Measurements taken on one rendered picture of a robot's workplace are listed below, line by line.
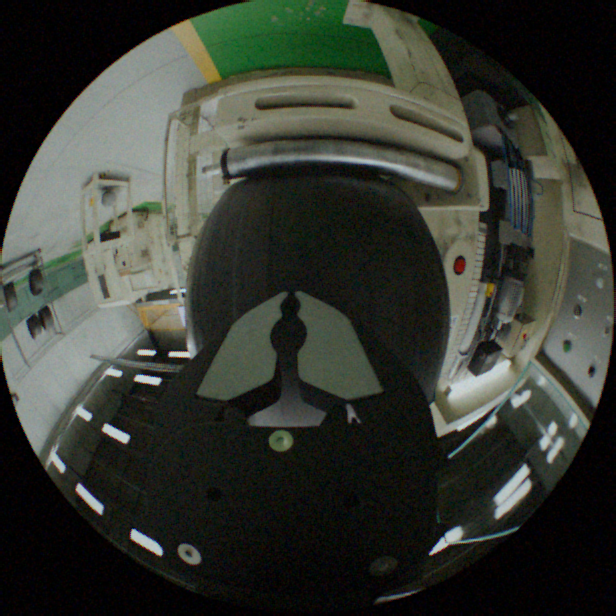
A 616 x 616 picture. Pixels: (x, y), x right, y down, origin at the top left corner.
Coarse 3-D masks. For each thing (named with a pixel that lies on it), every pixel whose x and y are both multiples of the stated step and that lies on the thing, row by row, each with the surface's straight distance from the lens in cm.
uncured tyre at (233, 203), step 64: (256, 192) 21; (320, 192) 19; (384, 192) 22; (192, 256) 22; (256, 256) 15; (320, 256) 14; (384, 256) 16; (192, 320) 18; (384, 320) 15; (448, 320) 20
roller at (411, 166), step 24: (264, 144) 26; (288, 144) 25; (312, 144) 25; (336, 144) 25; (360, 144) 26; (240, 168) 25; (264, 168) 25; (288, 168) 25; (312, 168) 25; (336, 168) 26; (360, 168) 26; (384, 168) 27; (408, 168) 28; (432, 168) 31; (456, 168) 36
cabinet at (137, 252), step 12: (120, 216) 490; (132, 216) 457; (144, 216) 485; (120, 228) 485; (144, 228) 479; (132, 240) 453; (144, 240) 473; (120, 252) 490; (132, 252) 456; (144, 252) 466; (120, 264) 497; (132, 264) 463
